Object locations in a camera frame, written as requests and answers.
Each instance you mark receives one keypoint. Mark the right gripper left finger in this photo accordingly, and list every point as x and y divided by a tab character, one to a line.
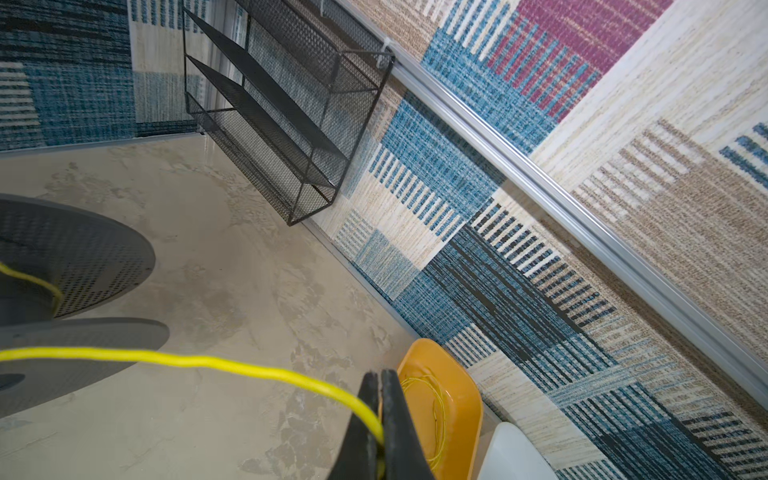
358	454

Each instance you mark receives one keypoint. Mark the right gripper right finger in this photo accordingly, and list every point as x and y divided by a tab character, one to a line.
402	455

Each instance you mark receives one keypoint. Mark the dark grey cable spool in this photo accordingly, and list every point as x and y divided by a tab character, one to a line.
57	262

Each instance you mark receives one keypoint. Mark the yellow plastic bin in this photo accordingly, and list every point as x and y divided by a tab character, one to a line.
445	406

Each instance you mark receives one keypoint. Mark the white plastic bin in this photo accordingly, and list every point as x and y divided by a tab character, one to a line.
507	453

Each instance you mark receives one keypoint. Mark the black mesh shelf rack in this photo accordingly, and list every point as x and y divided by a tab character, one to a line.
289	99

